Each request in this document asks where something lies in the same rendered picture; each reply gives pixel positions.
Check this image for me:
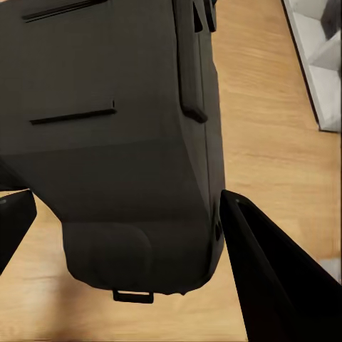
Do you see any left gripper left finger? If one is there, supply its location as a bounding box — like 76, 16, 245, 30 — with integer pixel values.
0, 189, 37, 274

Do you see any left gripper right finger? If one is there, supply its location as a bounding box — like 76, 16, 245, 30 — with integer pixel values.
219, 189, 342, 342

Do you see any digital camera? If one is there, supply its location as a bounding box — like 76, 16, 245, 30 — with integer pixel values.
0, 0, 226, 304

